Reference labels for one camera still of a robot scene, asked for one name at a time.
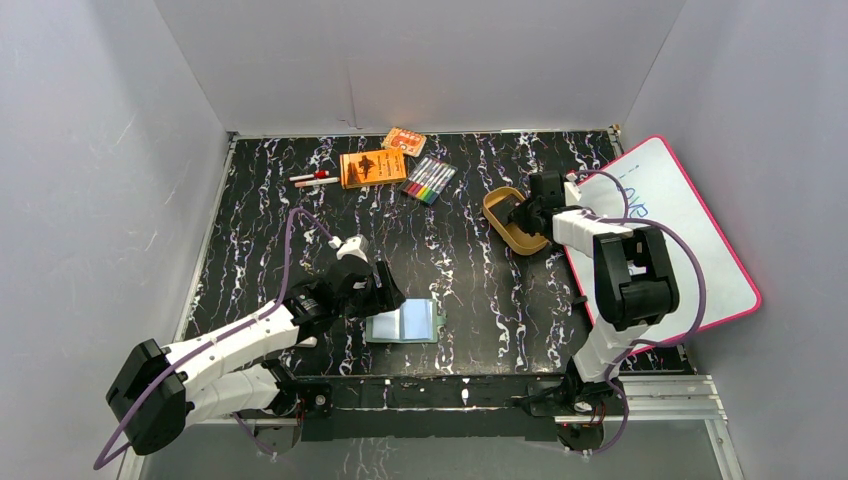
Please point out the small orange card box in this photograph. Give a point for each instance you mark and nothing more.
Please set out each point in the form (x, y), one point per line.
(408, 142)

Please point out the green card holder wallet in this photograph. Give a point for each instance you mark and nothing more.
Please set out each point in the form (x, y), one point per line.
(415, 321)

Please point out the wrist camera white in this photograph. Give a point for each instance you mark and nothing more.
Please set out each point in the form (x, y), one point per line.
(354, 246)
(572, 192)

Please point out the black credit cards stack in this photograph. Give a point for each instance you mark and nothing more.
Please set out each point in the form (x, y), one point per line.
(504, 208)

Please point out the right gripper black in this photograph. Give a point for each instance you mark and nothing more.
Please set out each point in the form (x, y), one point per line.
(518, 214)

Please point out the coloured marker pen set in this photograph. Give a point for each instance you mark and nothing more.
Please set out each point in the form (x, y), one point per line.
(427, 180)

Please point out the tan oval tray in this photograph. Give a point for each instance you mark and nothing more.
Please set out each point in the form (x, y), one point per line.
(518, 241)

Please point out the red capped white marker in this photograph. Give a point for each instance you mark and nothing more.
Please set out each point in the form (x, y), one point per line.
(311, 176)

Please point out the white stapler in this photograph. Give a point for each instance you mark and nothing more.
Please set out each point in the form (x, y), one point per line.
(310, 342)

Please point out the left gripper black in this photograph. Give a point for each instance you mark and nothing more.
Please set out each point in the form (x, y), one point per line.
(382, 291)

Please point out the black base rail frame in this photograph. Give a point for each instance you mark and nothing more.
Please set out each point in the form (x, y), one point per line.
(535, 407)

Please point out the orange book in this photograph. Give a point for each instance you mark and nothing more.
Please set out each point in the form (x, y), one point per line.
(372, 168)

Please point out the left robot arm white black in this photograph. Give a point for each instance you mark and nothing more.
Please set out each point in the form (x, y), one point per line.
(162, 390)

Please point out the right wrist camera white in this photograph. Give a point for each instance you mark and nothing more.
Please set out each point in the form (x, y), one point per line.
(572, 192)

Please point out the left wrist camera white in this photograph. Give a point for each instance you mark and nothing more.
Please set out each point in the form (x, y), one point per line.
(354, 246)

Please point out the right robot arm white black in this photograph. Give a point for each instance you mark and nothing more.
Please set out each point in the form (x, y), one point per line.
(634, 281)

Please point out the white marker pen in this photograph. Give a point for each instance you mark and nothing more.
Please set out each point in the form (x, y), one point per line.
(317, 182)

